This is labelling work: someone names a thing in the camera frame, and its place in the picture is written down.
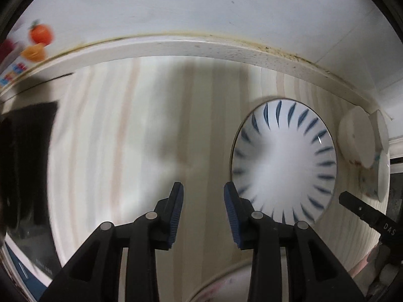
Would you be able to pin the fruit print carton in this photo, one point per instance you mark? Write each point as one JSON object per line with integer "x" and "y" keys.
{"x": 25, "y": 50}

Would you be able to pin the blue striped white plate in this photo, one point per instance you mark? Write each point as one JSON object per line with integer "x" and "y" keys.
{"x": 283, "y": 160}

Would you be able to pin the white plate with pink print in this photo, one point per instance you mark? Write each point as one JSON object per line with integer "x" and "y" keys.
{"x": 220, "y": 284}

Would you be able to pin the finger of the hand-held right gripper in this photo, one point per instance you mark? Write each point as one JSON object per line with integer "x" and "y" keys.
{"x": 366, "y": 213}

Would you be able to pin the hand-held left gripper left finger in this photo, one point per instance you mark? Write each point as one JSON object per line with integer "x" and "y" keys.
{"x": 177, "y": 206}

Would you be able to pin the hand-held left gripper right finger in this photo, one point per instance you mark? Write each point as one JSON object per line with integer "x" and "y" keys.
{"x": 230, "y": 209}

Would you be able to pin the white plate with floral rim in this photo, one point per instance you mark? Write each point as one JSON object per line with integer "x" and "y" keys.
{"x": 376, "y": 166}

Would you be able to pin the plain white bowl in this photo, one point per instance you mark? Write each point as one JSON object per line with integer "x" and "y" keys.
{"x": 355, "y": 140}

